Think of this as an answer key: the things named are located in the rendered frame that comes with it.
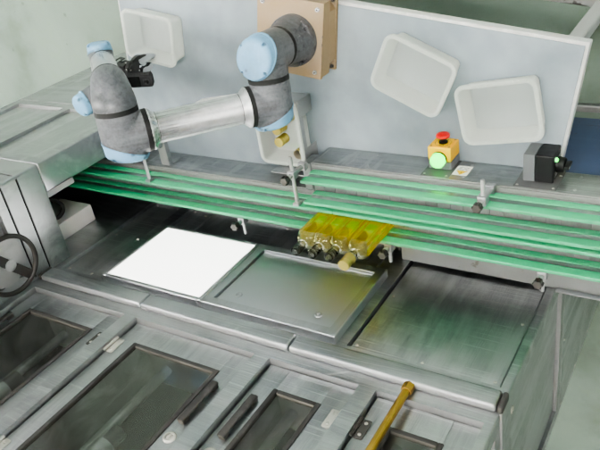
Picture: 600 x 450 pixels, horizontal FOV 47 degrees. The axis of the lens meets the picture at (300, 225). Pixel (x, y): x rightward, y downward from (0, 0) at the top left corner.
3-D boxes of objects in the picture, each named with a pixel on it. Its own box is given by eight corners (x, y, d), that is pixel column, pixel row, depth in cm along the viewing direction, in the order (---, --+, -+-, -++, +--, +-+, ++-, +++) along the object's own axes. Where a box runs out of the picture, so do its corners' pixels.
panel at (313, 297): (168, 230, 256) (104, 281, 232) (166, 224, 254) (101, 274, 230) (388, 276, 210) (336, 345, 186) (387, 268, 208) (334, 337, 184)
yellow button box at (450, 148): (437, 157, 206) (429, 168, 201) (437, 134, 203) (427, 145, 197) (460, 159, 203) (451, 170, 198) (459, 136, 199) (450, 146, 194)
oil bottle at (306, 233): (329, 215, 223) (295, 249, 208) (328, 200, 221) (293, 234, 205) (345, 218, 220) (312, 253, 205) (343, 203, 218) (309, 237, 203)
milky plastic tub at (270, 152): (275, 152, 239) (262, 162, 233) (264, 90, 228) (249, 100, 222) (318, 156, 230) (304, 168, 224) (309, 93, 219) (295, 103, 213)
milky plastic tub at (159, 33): (136, 1, 240) (119, 7, 233) (187, 12, 230) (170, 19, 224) (143, 48, 250) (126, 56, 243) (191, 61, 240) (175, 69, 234)
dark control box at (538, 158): (530, 167, 192) (522, 180, 186) (531, 141, 188) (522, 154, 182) (561, 170, 188) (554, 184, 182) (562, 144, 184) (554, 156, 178)
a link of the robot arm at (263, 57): (292, 25, 188) (266, 37, 177) (298, 74, 194) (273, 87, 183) (255, 26, 194) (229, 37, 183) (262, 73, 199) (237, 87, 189)
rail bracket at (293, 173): (304, 194, 224) (285, 212, 215) (297, 146, 215) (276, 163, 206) (312, 195, 222) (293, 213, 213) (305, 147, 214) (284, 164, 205)
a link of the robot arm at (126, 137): (295, 74, 187) (94, 117, 173) (302, 127, 194) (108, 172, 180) (281, 67, 198) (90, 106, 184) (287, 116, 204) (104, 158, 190)
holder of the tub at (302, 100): (279, 164, 242) (267, 174, 236) (265, 90, 228) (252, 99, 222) (320, 170, 233) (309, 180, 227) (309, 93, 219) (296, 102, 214)
